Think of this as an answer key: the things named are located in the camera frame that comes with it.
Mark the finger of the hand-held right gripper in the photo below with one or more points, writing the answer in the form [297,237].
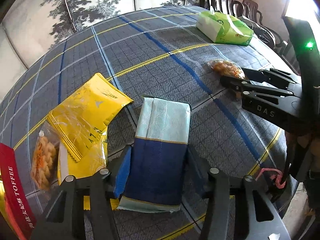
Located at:
[265,75]
[233,83]

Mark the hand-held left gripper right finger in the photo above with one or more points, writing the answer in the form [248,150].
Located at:
[198,172]

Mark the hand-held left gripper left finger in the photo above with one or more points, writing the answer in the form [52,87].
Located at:
[122,171]

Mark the small twisted dough snack packet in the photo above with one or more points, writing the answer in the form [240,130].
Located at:
[225,67]

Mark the yellow snack packet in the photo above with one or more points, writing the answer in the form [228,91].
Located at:
[92,155]
[100,102]

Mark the blue and pale green packet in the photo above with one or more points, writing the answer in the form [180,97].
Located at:
[155,160]

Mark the large twisted dough snack packet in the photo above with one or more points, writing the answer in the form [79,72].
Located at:
[42,165]

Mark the red tin box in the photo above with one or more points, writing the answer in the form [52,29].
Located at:
[15,195]

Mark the green tissue pack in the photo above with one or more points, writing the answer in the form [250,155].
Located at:
[225,27]

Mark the blue plaid tablecloth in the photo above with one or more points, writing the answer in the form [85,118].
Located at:
[175,75]

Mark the painted folding screen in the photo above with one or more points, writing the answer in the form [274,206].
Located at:
[100,5]

